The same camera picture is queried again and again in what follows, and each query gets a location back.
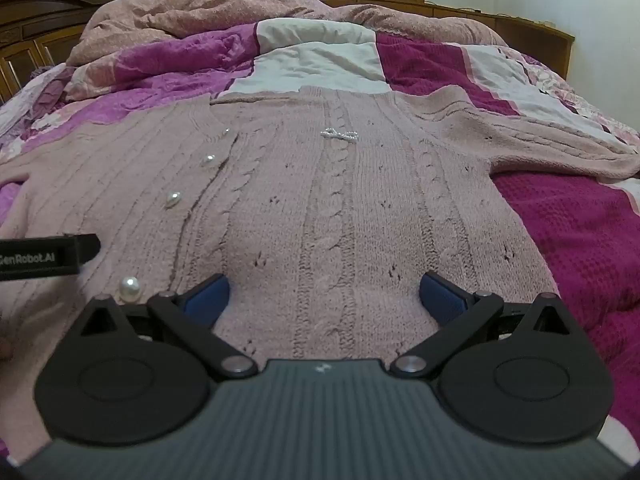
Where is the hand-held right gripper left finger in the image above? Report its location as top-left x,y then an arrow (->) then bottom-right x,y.
77,274 -> 258,380

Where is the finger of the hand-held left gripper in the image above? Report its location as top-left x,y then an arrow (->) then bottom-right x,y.
75,233 -> 102,274

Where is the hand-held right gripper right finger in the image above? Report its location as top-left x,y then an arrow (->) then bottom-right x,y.
390,271 -> 573,380

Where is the pink knit sweater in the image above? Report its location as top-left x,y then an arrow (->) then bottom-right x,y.
0,85 -> 640,466

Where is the magenta patchwork quilt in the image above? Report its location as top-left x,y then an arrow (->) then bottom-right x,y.
0,19 -> 640,466

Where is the wooden headboard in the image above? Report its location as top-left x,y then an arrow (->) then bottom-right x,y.
0,0 -> 122,106

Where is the pink comforter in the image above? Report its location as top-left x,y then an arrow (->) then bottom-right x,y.
65,0 -> 507,102

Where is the wooden bedside cabinet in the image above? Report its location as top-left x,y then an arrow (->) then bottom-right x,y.
315,0 -> 576,81

